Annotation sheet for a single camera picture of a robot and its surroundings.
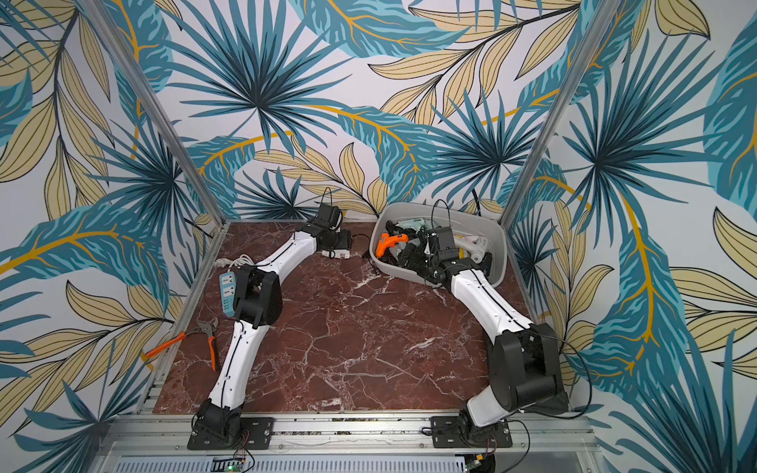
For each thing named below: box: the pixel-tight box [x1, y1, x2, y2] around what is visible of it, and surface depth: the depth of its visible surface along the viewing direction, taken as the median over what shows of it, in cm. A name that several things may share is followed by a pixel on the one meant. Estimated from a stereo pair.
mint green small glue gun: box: [393, 217, 427, 232], surface depth 115 cm
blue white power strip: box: [218, 270, 236, 318], surface depth 99 cm
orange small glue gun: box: [375, 232, 410, 259], surface depth 108 cm
